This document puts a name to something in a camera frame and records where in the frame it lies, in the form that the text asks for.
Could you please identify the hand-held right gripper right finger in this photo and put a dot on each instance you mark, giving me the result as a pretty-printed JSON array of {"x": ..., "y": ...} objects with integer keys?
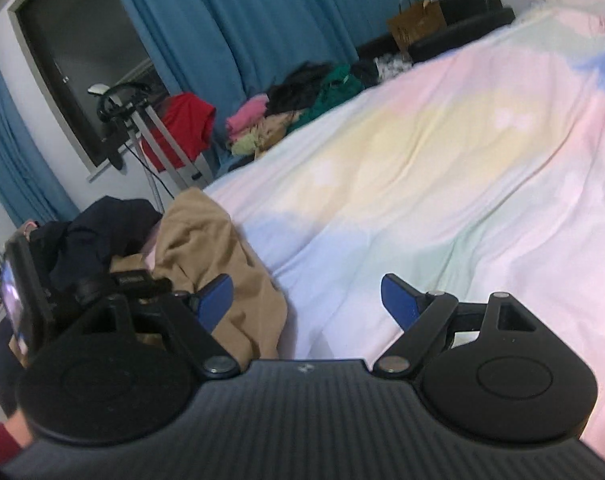
[{"x": 400, "y": 302}]

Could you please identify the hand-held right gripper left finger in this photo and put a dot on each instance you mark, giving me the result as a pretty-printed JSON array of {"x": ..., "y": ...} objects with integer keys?
[{"x": 215, "y": 302}]

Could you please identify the tan printed shirt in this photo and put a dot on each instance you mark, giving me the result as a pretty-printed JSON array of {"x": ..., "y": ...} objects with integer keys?
[{"x": 197, "y": 240}]

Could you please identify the person's left forearm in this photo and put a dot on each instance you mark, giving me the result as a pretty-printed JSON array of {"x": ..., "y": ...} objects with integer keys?
[{"x": 2, "y": 442}]

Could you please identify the dark navy jacket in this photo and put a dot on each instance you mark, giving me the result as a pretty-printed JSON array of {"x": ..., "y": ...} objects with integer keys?
[{"x": 102, "y": 230}]

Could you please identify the pastel rainbow bed sheet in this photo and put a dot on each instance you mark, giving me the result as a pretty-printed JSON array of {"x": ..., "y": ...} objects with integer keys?
[{"x": 432, "y": 160}]

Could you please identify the narrow blue curtain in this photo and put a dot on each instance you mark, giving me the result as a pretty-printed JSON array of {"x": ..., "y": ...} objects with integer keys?
[{"x": 17, "y": 150}]

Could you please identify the beige garment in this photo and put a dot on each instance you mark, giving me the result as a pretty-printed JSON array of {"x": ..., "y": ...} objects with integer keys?
[{"x": 262, "y": 132}]

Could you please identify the silver tripod stand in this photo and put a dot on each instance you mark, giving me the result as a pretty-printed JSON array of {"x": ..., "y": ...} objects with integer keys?
[{"x": 157, "y": 130}]

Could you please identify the red garment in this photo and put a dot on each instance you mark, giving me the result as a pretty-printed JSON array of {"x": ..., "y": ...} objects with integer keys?
[{"x": 187, "y": 120}]

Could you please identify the pink garment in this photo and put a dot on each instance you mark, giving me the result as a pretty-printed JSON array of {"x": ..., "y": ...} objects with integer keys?
[{"x": 247, "y": 115}]

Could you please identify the green garment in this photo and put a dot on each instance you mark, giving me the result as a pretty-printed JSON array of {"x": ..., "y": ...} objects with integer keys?
[{"x": 332, "y": 92}]

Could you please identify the black garment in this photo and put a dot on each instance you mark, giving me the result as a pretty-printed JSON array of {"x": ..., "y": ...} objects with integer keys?
[{"x": 297, "y": 87}]

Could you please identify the white patterned garment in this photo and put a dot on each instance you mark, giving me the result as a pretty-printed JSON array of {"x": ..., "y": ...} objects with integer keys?
[{"x": 393, "y": 67}]

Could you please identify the dark window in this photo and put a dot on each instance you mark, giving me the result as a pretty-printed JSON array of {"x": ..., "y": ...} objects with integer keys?
[{"x": 82, "y": 45}]

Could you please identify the brown paper bag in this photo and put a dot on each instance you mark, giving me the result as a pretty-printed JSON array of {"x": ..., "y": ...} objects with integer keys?
[{"x": 420, "y": 25}]

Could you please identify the wide blue curtain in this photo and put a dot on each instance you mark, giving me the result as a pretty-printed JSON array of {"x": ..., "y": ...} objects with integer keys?
[{"x": 262, "y": 20}]

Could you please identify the black sofa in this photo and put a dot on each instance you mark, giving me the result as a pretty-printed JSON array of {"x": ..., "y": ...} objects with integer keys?
[{"x": 462, "y": 20}]

